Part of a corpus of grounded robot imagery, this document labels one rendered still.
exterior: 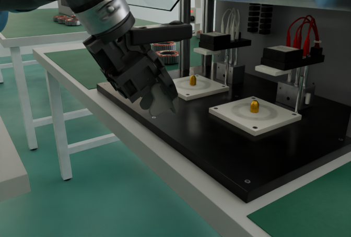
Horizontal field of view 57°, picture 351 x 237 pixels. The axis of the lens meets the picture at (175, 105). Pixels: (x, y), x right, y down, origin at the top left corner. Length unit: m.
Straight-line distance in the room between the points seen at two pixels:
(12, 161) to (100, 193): 1.16
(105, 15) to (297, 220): 0.40
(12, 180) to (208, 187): 0.34
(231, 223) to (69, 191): 1.44
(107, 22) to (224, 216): 0.33
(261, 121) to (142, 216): 1.05
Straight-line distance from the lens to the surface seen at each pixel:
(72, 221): 1.68
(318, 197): 0.57
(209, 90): 0.89
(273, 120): 0.73
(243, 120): 0.71
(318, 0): 0.75
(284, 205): 0.54
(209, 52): 0.91
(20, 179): 0.64
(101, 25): 0.48
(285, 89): 0.85
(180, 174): 0.58
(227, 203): 0.52
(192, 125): 0.71
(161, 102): 0.57
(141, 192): 1.79
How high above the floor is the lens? 1.07
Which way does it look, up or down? 22 degrees down
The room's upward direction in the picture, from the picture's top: straight up
